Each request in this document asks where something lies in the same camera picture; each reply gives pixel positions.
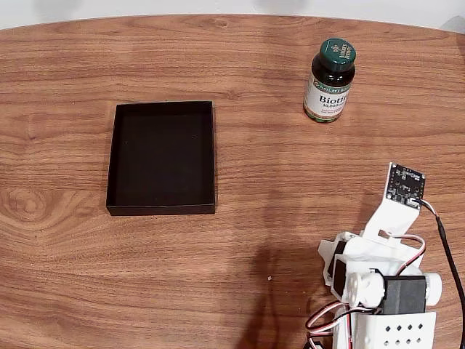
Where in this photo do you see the green-capped biotin pill bottle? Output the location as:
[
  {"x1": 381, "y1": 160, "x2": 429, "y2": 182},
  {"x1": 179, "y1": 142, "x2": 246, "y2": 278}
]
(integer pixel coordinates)
[{"x1": 302, "y1": 37, "x2": 357, "y2": 124}]

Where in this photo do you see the shallow black cardboard box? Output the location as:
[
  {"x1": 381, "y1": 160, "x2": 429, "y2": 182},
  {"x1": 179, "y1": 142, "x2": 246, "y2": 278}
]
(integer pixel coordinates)
[{"x1": 105, "y1": 100, "x2": 217, "y2": 216}]

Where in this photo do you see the black camera cable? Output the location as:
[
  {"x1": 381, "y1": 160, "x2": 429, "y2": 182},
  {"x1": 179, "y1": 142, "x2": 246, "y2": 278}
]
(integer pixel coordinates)
[{"x1": 413, "y1": 198, "x2": 465, "y2": 330}]

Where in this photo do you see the black camera circuit board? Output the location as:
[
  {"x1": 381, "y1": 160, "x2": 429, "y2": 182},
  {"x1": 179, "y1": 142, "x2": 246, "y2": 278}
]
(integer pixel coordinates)
[{"x1": 384, "y1": 162, "x2": 426, "y2": 210}]

